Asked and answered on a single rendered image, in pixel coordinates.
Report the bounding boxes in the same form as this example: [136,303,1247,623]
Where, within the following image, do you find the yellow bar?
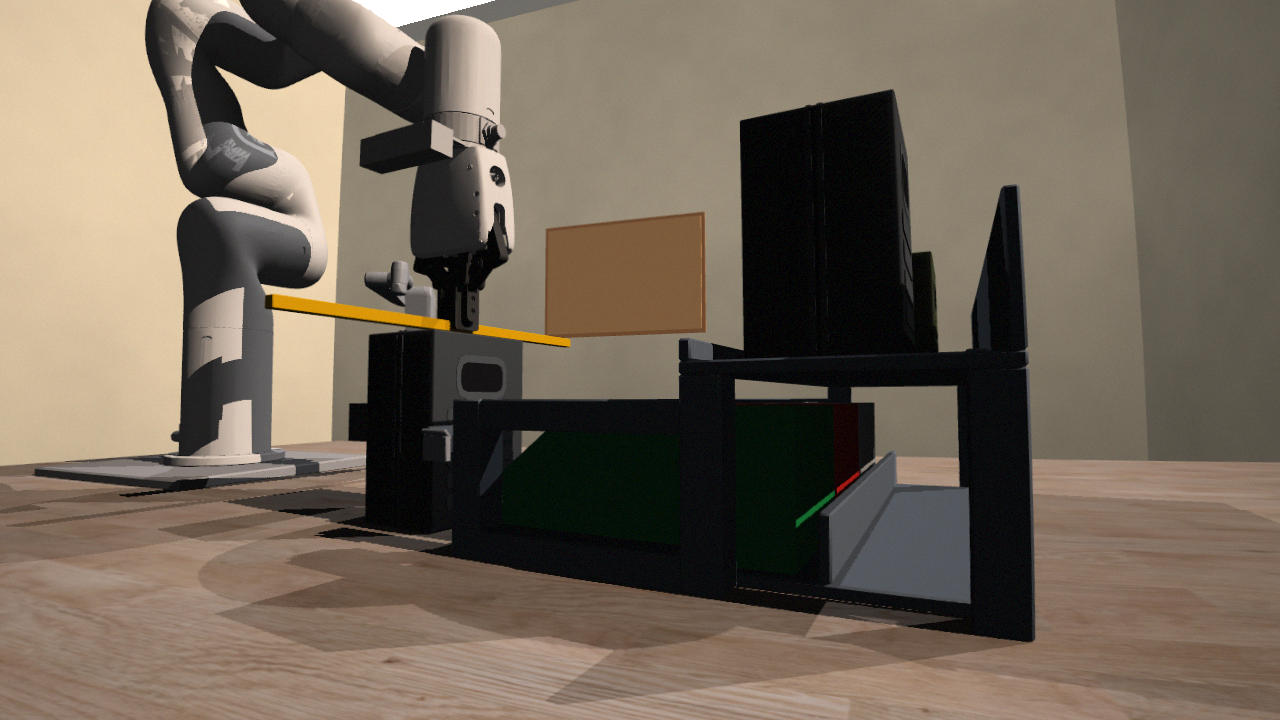
[265,293,570,347]

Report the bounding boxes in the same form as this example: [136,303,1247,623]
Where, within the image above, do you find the red open bin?
[735,404,859,498]

